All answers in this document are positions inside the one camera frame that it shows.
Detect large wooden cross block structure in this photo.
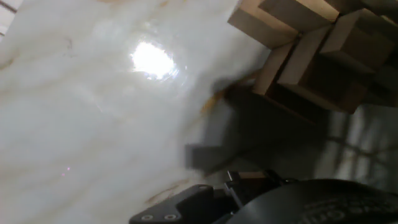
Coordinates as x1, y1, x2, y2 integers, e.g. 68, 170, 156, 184
228, 0, 398, 125

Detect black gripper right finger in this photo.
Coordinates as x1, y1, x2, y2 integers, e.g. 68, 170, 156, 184
263, 169, 299, 191

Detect white marble pattern board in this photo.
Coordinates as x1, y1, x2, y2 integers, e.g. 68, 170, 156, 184
0, 0, 398, 224

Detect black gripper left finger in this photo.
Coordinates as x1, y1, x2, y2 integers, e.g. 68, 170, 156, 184
129, 170, 249, 224

